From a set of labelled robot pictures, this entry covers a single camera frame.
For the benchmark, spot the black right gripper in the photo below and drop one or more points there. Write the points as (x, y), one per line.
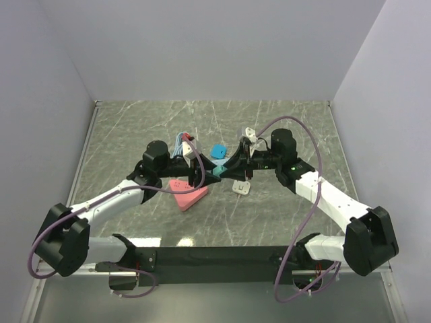
(246, 161)

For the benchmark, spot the teal USB charger plug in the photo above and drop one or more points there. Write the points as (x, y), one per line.
(218, 171)

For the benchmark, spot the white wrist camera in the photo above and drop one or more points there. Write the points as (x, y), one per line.
(189, 144)
(248, 137)

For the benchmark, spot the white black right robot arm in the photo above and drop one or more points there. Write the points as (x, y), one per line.
(368, 239)

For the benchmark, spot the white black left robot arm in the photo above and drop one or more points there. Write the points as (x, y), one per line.
(63, 240)

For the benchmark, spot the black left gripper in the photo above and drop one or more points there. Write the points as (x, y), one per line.
(195, 165)

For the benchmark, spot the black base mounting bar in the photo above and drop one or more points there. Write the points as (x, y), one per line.
(181, 265)

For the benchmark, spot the white plug adapter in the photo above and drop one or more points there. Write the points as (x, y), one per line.
(241, 187)

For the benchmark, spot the blue plug adapter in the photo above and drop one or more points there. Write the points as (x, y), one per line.
(218, 151)

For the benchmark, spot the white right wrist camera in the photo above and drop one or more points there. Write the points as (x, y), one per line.
(248, 137)

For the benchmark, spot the light blue power strip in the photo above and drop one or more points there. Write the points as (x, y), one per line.
(219, 162)

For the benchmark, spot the pink triangular power strip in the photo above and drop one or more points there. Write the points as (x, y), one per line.
(186, 201)

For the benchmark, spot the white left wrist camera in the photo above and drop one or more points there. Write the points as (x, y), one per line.
(189, 144)

